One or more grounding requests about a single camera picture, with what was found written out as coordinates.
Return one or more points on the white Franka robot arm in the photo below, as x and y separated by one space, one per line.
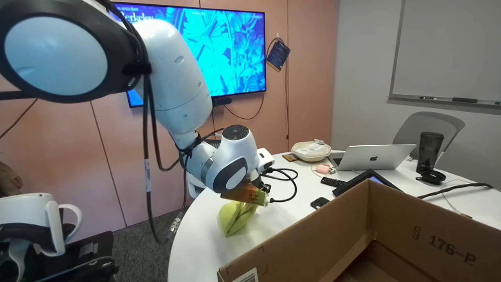
172 78

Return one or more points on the white bowl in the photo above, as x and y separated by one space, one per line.
310 150

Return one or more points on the brown cardboard box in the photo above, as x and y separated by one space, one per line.
376 235

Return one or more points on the whiteboard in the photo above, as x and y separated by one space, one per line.
448 48

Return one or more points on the black smartphone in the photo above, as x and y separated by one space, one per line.
320 202

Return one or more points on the pink computer mouse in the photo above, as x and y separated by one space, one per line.
323 168

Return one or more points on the small wall mounted tablet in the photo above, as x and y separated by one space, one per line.
279 53

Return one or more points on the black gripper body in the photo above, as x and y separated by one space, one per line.
244 194

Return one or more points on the black bar under television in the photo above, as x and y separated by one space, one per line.
221 100

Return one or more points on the wall television screen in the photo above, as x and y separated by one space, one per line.
235 47

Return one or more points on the yellow towel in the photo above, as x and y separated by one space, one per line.
235 221

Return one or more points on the silver laptop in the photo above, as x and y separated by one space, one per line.
373 155

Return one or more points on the gray office chair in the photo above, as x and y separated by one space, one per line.
432 125

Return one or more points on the black remote control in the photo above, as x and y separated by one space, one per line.
334 182

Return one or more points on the dark tumbler cup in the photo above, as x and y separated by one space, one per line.
429 150

